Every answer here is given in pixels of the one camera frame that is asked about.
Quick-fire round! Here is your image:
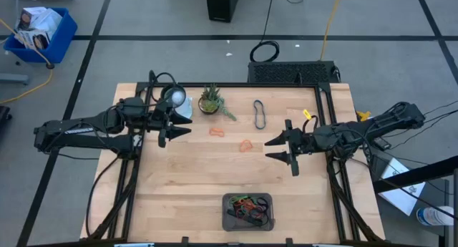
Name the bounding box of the blue plastic crate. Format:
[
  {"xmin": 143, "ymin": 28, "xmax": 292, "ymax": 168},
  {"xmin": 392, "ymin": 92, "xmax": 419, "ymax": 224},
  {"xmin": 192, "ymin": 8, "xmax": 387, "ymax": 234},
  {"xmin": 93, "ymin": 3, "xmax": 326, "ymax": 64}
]
[{"xmin": 2, "ymin": 6, "xmax": 79, "ymax": 64}]

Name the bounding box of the yellow floor cable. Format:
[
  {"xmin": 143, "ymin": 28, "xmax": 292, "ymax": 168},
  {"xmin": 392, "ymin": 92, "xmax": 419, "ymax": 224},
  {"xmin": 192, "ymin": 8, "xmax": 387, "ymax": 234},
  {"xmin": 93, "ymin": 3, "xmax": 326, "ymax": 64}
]
[{"xmin": 0, "ymin": 17, "xmax": 54, "ymax": 105}]

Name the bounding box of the black base cable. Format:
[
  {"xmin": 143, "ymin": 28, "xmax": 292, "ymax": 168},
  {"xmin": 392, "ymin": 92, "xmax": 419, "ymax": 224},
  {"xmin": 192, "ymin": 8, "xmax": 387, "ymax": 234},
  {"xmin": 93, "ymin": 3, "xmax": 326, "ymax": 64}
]
[{"xmin": 84, "ymin": 155, "xmax": 121, "ymax": 238}]

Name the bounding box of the white plastic bottle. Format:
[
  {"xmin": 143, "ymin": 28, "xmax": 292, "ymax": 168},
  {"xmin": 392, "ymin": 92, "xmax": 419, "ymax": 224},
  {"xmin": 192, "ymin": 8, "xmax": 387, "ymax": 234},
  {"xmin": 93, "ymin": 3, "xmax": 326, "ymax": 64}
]
[{"xmin": 416, "ymin": 205, "xmax": 455, "ymax": 227}]

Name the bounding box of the white printed cardboard box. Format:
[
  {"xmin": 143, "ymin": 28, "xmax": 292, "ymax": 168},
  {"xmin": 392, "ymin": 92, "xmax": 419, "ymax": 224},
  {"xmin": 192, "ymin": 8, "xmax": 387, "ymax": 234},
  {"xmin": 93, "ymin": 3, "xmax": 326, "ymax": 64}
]
[
  {"xmin": 16, "ymin": 6, "xmax": 47, "ymax": 32},
  {"xmin": 16, "ymin": 29, "xmax": 51, "ymax": 51}
]

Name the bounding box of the wide dark blue rubber band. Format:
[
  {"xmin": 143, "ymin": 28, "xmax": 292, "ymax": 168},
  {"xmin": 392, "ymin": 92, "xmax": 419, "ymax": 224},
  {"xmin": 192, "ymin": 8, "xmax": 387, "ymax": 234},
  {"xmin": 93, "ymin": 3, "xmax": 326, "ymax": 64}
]
[{"xmin": 253, "ymin": 99, "xmax": 267, "ymax": 130}]

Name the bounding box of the black tower case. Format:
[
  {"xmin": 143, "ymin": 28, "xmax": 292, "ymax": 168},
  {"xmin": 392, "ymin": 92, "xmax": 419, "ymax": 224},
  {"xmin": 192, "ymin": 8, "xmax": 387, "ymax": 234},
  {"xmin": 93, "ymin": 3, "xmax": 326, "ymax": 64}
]
[{"xmin": 205, "ymin": 0, "xmax": 243, "ymax": 24}]

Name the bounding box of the black metal beam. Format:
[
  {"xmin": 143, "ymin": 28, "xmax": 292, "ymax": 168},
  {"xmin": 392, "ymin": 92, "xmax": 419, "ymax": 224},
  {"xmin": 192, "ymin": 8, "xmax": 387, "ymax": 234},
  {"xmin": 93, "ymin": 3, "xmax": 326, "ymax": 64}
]
[{"xmin": 371, "ymin": 155, "xmax": 458, "ymax": 194}]

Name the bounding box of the black perforated computer case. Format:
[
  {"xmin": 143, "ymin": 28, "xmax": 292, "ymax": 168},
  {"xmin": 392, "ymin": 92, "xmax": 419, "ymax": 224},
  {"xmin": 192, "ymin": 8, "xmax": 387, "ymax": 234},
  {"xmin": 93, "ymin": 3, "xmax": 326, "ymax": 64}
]
[{"xmin": 247, "ymin": 60, "xmax": 341, "ymax": 84}]

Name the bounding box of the grey plastic bin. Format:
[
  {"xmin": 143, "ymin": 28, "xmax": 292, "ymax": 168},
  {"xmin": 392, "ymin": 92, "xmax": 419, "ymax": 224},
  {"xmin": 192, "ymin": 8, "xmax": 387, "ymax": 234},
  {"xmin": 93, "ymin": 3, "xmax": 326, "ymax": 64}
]
[{"xmin": 221, "ymin": 192, "xmax": 276, "ymax": 232}]

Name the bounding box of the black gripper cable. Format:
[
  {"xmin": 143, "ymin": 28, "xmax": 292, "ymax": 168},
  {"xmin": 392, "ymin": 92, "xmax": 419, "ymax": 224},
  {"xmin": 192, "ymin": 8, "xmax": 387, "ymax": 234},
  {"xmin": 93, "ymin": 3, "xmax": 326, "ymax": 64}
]
[
  {"xmin": 150, "ymin": 71, "xmax": 187, "ymax": 108},
  {"xmin": 302, "ymin": 114, "xmax": 319, "ymax": 133}
]

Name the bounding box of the white paper bag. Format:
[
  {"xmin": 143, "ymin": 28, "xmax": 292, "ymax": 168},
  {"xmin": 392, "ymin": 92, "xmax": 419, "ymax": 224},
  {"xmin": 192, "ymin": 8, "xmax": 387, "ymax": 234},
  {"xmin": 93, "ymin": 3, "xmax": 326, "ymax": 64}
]
[{"xmin": 31, "ymin": 9, "xmax": 64, "ymax": 39}]

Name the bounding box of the yellow hanging cable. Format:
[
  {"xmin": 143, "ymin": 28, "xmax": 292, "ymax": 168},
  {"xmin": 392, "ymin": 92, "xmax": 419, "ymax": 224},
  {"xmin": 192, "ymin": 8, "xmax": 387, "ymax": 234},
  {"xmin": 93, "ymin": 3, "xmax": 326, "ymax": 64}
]
[{"xmin": 319, "ymin": 0, "xmax": 344, "ymax": 62}]

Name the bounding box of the white printed paper box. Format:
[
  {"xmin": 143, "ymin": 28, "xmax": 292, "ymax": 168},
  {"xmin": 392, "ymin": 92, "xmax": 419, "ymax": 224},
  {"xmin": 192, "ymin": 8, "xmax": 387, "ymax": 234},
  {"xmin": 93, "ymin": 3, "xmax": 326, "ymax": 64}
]
[{"xmin": 378, "ymin": 157, "xmax": 427, "ymax": 217}]

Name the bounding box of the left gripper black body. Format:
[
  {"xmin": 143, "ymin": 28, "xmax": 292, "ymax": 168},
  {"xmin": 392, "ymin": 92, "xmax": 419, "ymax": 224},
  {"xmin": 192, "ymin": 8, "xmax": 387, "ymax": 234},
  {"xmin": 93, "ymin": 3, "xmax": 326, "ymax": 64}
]
[{"xmin": 145, "ymin": 102, "xmax": 172, "ymax": 148}]

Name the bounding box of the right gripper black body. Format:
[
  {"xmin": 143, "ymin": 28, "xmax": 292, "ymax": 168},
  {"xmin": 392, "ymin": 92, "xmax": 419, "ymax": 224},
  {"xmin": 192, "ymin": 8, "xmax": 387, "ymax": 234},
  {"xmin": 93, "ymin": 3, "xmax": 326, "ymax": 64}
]
[{"xmin": 283, "ymin": 119, "xmax": 316, "ymax": 178}]

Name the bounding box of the coiled black floor cable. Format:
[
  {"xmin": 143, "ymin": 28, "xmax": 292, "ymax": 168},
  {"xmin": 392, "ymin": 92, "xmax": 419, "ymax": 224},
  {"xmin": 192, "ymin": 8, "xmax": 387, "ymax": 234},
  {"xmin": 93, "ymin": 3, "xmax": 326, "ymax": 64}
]
[{"xmin": 249, "ymin": 0, "xmax": 281, "ymax": 63}]

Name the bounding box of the white tumbler with dark rim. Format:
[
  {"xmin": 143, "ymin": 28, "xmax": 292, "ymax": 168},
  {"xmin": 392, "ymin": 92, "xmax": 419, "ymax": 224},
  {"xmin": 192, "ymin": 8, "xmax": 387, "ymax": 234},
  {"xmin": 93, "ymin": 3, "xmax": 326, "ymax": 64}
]
[{"xmin": 160, "ymin": 82, "xmax": 194, "ymax": 120}]

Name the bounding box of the potted succulent plant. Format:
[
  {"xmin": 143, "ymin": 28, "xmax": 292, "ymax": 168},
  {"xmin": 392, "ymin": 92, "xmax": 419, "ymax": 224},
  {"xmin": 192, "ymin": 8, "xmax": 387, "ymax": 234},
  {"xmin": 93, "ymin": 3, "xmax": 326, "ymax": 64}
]
[{"xmin": 198, "ymin": 82, "xmax": 238, "ymax": 122}]

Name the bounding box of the black metal table frame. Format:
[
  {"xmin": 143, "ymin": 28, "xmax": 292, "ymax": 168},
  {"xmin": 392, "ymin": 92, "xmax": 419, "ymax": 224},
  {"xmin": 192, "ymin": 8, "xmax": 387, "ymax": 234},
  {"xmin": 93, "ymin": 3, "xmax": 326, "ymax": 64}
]
[{"xmin": 80, "ymin": 70, "xmax": 386, "ymax": 247}]

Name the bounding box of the grey metal desk foot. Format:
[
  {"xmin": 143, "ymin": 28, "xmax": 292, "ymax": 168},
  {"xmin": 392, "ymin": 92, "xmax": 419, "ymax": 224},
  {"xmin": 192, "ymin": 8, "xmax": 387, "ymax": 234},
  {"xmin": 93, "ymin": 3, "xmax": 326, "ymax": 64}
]
[{"xmin": 0, "ymin": 73, "xmax": 30, "ymax": 85}]

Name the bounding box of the black power adapter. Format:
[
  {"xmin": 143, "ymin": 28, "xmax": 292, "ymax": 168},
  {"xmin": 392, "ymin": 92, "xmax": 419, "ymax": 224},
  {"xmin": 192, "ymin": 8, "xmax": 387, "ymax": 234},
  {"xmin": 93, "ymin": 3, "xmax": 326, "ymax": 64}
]
[{"xmin": 371, "ymin": 137, "xmax": 391, "ymax": 151}]

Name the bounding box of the wide black rubber band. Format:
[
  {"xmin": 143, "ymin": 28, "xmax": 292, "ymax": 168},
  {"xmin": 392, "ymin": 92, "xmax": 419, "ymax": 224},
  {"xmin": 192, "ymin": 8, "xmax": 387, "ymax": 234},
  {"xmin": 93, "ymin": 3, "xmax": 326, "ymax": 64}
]
[{"xmin": 226, "ymin": 209, "xmax": 265, "ymax": 226}]

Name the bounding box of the thin black rubber band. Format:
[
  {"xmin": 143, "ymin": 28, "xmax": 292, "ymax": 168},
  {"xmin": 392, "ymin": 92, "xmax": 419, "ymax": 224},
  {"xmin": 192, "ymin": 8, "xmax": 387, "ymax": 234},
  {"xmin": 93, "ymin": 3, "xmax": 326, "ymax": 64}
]
[{"xmin": 254, "ymin": 195, "xmax": 271, "ymax": 223}]

